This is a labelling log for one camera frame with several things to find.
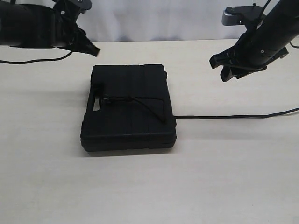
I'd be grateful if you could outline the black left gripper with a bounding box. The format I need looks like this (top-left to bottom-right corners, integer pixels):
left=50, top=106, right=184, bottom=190
left=53, top=0, right=100, bottom=56

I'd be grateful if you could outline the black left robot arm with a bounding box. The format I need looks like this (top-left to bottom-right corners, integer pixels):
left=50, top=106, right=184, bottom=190
left=0, top=0, right=100, bottom=56

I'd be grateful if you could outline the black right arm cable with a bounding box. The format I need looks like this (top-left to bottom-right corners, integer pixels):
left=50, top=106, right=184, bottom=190
left=252, top=0, right=299, bottom=49

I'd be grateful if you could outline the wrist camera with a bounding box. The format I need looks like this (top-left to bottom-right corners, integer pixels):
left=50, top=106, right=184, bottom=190
left=221, top=4, right=263, bottom=26
left=65, top=0, right=92, bottom=11

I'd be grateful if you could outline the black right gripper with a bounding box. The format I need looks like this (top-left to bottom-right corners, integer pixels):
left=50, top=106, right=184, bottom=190
left=209, top=23, right=289, bottom=82

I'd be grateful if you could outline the black plastic carrying case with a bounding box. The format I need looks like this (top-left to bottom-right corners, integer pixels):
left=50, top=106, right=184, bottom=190
left=80, top=64, right=177, bottom=152

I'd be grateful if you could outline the black braided rope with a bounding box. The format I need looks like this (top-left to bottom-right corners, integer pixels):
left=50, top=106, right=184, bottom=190
left=99, top=96, right=299, bottom=124

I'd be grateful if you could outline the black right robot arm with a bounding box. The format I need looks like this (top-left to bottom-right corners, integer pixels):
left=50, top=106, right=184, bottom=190
left=209, top=0, right=299, bottom=82

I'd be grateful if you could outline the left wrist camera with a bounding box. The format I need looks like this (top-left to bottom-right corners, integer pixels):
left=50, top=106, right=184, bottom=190
left=65, top=0, right=92, bottom=11

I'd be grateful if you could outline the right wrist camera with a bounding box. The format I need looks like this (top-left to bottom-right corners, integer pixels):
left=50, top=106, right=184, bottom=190
left=221, top=4, right=263, bottom=26

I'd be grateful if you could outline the white backdrop curtain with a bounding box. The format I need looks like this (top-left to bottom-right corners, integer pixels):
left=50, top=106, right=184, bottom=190
left=77, top=0, right=268, bottom=43

